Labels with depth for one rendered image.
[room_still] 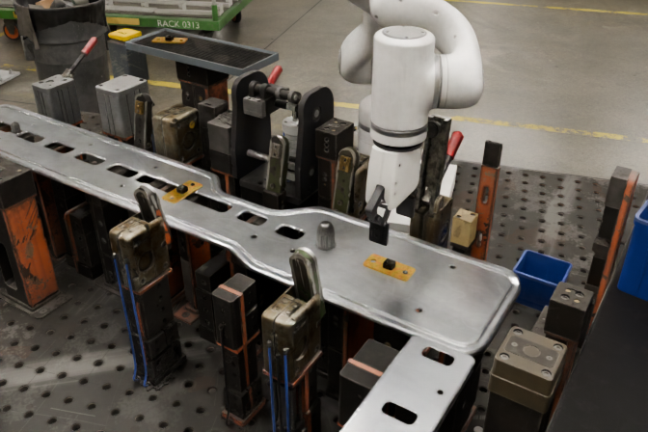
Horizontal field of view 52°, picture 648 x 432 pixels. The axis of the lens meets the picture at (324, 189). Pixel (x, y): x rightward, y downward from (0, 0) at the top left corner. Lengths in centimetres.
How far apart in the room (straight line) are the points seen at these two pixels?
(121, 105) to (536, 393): 110
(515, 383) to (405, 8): 55
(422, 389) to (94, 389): 70
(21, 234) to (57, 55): 262
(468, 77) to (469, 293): 35
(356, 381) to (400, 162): 32
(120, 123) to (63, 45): 244
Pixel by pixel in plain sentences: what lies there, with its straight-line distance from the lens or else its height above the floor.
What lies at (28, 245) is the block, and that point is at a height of 86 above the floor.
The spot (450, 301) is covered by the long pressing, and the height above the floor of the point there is 100.
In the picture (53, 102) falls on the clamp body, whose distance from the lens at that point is 182.
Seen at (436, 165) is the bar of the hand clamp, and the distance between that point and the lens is 116.
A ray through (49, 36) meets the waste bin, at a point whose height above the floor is 57.
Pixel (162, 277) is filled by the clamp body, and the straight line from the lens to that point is 126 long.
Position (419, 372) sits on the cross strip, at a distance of 96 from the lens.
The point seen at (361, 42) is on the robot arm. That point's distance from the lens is 158.
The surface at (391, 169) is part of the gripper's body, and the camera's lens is 97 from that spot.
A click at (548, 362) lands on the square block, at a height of 106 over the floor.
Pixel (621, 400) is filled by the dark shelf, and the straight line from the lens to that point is 95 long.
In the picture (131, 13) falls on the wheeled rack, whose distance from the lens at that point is 545.
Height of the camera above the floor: 168
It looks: 30 degrees down
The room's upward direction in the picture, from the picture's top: straight up
